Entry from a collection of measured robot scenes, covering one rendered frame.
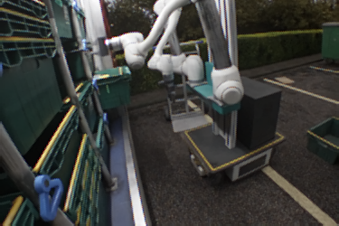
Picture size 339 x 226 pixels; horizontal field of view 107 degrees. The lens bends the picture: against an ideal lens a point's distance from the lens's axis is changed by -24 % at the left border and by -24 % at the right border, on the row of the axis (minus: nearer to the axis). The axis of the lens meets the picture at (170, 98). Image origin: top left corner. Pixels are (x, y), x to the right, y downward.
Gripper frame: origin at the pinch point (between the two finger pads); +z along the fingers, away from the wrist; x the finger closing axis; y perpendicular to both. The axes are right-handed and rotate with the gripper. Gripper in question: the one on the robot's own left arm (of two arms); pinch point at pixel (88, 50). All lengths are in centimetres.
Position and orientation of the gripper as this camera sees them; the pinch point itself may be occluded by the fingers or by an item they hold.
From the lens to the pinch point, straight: 117.4
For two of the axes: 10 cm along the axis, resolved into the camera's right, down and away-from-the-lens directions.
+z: -9.4, 2.4, -2.4
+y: 3.0, 2.8, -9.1
